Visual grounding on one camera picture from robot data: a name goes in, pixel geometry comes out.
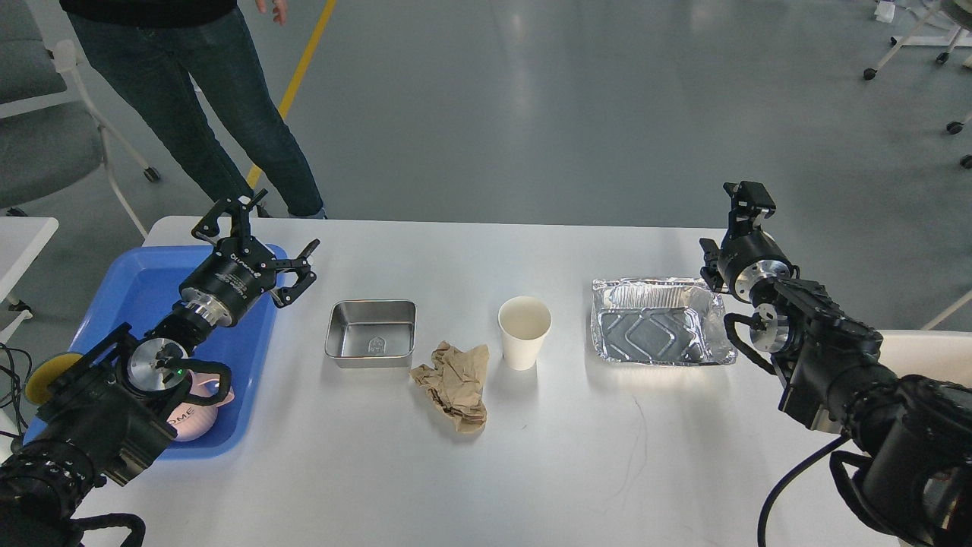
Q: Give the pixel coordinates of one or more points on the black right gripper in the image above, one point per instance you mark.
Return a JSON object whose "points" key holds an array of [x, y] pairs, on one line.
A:
{"points": [[748, 266]]}

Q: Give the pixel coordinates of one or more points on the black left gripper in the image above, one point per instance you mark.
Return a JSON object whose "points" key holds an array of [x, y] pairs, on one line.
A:
{"points": [[240, 269]]}

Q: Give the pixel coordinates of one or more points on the pink mug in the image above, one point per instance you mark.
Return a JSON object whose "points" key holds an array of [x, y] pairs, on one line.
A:
{"points": [[192, 421]]}

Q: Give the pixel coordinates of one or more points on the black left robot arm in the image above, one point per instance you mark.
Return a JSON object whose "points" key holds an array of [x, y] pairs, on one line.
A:
{"points": [[106, 412]]}

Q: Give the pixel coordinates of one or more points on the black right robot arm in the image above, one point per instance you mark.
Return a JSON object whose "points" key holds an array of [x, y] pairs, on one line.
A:
{"points": [[901, 460]]}

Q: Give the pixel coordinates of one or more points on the person's left hand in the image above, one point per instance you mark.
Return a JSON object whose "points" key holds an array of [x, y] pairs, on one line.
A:
{"points": [[278, 9]]}

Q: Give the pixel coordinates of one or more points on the blue plastic tray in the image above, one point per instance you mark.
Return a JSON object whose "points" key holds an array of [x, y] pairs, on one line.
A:
{"points": [[140, 288]]}

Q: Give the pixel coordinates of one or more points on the square steel tray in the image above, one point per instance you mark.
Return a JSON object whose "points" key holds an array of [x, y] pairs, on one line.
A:
{"points": [[370, 334]]}

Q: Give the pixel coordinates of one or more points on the aluminium foil tray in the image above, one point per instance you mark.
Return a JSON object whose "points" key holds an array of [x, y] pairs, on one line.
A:
{"points": [[659, 321]]}

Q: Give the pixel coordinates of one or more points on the standing person dark clothes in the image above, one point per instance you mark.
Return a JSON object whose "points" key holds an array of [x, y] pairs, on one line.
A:
{"points": [[162, 57]]}

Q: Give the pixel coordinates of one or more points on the crumpled brown paper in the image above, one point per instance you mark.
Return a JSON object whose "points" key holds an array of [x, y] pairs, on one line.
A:
{"points": [[454, 382]]}

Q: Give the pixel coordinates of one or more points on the grey office chair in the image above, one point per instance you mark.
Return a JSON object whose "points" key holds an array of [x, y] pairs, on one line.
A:
{"points": [[52, 134]]}

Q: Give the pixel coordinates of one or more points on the white side table left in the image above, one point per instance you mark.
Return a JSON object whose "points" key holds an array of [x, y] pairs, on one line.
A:
{"points": [[22, 239]]}

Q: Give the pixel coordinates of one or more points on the teal mug yellow inside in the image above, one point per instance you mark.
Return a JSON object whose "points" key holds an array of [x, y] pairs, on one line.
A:
{"points": [[38, 387]]}

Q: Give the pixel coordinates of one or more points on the white bin right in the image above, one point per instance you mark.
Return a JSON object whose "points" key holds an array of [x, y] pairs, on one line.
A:
{"points": [[943, 355]]}

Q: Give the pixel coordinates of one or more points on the white paper cup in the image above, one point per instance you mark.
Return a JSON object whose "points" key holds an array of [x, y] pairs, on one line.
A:
{"points": [[524, 323]]}

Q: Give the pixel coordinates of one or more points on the white wheeled rack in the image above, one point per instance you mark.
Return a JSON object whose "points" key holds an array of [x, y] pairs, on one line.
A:
{"points": [[958, 13]]}

